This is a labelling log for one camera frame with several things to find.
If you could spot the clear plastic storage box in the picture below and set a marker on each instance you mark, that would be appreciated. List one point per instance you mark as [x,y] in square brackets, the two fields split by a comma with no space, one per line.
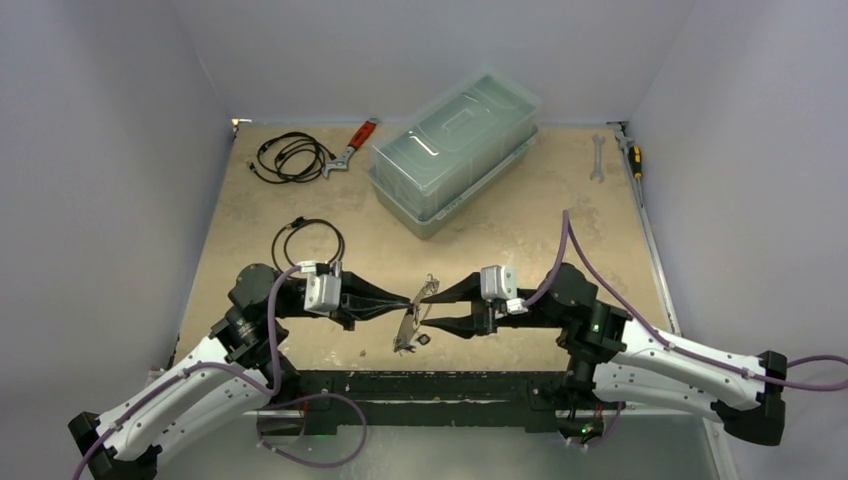
[427,167]

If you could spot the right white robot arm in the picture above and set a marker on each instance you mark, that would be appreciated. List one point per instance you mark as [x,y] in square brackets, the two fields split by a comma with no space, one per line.
[616,359]

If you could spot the yellow black screwdriver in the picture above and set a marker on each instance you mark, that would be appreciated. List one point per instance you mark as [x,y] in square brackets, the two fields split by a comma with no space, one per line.
[635,164]

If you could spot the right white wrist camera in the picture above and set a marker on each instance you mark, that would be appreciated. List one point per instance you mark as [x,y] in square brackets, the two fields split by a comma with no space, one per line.
[498,288]

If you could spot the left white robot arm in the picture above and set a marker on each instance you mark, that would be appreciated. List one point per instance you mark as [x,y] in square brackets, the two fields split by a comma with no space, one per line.
[236,368]

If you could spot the red handled adjustable wrench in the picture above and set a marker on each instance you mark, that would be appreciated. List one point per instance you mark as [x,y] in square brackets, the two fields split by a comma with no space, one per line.
[341,163]

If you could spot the silver open-end spanner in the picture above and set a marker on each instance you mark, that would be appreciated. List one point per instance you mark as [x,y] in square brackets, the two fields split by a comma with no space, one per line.
[597,171]

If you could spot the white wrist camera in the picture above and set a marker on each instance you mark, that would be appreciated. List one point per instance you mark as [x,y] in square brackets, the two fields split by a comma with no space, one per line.
[323,286]
[498,288]

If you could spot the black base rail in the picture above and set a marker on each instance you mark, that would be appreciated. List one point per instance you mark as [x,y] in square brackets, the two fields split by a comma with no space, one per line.
[535,401]

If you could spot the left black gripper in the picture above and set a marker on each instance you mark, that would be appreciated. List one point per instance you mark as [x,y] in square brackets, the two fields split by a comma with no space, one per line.
[362,299]

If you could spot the white oval keyring holder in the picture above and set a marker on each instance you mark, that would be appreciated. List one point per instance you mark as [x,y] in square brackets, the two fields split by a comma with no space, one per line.
[405,339]

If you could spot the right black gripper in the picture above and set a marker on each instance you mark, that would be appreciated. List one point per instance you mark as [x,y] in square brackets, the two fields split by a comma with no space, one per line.
[477,310]

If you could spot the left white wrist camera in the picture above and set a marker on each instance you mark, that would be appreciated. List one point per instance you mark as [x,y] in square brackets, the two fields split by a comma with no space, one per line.
[323,286]

